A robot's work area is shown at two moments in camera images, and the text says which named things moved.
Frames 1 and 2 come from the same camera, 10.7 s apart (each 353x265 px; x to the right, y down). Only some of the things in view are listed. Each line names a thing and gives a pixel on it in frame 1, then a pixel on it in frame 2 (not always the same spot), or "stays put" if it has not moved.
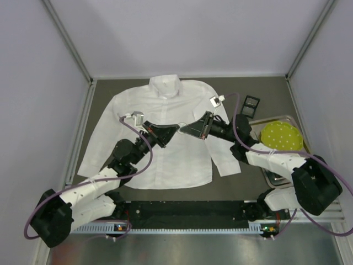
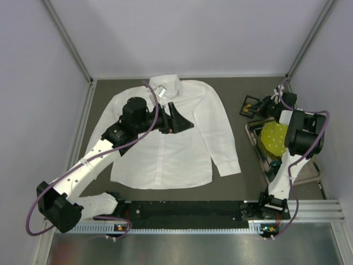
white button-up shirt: (183, 160) stays put
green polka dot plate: (283, 136) stays put
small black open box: (250, 106) stays put
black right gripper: (207, 125) → (263, 105)
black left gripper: (154, 134) → (166, 120)
